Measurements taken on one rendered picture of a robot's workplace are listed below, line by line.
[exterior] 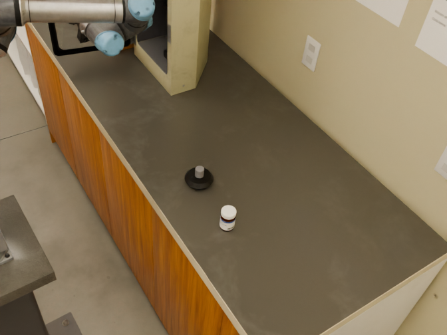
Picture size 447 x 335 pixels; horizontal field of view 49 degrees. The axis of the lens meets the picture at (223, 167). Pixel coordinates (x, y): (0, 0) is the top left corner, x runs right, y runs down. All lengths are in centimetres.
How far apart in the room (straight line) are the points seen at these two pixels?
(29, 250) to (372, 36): 118
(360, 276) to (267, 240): 28
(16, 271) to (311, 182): 93
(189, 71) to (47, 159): 141
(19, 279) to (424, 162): 121
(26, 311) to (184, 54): 100
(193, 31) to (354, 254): 94
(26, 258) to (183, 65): 88
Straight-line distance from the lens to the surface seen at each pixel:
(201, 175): 154
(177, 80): 189
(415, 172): 166
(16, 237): 150
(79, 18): 144
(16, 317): 162
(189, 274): 160
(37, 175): 298
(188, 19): 177
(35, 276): 141
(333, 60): 177
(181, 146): 170
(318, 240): 150
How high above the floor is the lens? 210
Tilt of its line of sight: 45 degrees down
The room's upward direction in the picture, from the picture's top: 7 degrees clockwise
